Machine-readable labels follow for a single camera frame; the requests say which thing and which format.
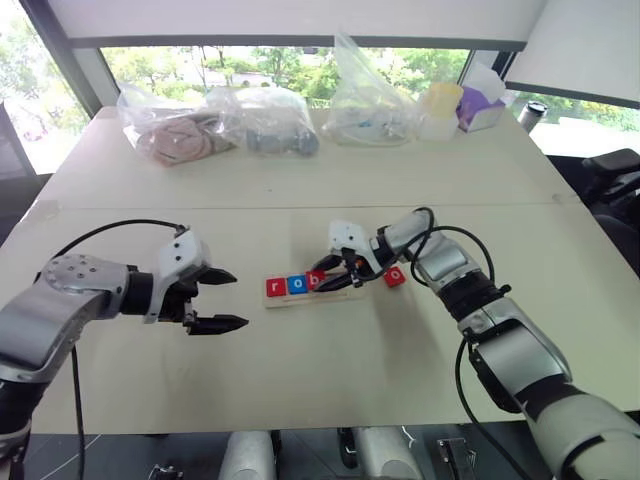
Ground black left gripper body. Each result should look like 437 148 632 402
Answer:
158 278 202 331

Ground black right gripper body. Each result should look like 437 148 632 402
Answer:
341 247 365 290

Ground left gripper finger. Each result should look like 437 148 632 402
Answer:
187 313 251 337
197 266 239 288

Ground wooden letter tray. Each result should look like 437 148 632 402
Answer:
262 268 367 310

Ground silver rounded cylinder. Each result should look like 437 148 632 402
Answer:
353 426 422 480
218 428 279 480

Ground clear bag with grey items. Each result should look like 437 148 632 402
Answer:
206 86 322 159

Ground clear bag with pink items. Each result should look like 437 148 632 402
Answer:
115 81 240 169

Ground white plastic container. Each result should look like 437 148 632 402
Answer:
416 111 460 142

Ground tall clear plastic bag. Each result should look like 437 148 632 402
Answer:
321 31 425 149

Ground yellow plastic cup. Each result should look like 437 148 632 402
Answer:
418 81 465 120

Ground purple tissue box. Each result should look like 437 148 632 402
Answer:
456 61 517 134

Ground silver tumbler with black lid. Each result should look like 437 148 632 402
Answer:
516 99 547 134

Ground white roller blind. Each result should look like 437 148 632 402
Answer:
504 0 640 110
43 0 547 52

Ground black office chair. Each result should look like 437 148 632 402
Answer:
543 147 640 264

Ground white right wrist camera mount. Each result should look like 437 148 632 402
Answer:
326 218 382 275

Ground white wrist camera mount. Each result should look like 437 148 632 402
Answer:
326 218 382 275
143 226 214 324

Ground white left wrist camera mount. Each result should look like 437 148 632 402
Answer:
143 226 214 324

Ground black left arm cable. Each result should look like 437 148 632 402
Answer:
48 218 192 480

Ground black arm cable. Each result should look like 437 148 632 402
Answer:
48 218 192 480
402 206 534 480

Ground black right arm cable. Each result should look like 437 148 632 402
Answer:
402 206 534 480

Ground black metal bracket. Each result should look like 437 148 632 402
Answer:
436 436 477 480

